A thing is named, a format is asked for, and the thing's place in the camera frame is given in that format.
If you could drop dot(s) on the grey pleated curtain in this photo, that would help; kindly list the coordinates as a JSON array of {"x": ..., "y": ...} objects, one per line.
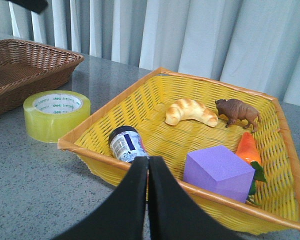
[{"x": 253, "y": 44}]

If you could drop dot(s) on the brown wicker basket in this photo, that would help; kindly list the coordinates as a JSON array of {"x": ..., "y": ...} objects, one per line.
[{"x": 28, "y": 67}]

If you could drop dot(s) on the orange toy carrot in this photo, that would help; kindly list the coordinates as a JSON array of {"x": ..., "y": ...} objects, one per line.
[{"x": 248, "y": 152}]

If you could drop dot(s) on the purple foam block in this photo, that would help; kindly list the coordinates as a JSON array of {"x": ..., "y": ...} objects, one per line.
[{"x": 217, "y": 169}]

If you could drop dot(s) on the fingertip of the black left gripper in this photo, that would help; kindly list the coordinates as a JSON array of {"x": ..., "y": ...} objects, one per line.
[{"x": 36, "y": 6}]

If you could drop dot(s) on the yellow packing tape roll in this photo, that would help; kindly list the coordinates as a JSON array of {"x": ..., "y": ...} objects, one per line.
[{"x": 51, "y": 114}]

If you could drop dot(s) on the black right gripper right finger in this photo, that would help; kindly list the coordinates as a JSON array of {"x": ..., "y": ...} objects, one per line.
[{"x": 173, "y": 215}]

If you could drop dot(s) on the small black-lidded jar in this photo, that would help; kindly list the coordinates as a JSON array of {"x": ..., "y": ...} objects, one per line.
[{"x": 126, "y": 144}]

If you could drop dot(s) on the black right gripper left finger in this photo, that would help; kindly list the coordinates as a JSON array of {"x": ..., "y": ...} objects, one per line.
[{"x": 121, "y": 216}]

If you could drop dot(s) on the toy croissant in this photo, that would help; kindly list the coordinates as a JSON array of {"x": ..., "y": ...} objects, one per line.
[{"x": 189, "y": 109}]

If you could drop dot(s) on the yellow woven basket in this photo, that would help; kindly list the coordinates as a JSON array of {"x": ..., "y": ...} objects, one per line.
[{"x": 276, "y": 205}]

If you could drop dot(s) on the brown toy bison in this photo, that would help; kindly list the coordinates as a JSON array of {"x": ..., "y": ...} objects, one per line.
[{"x": 235, "y": 109}]

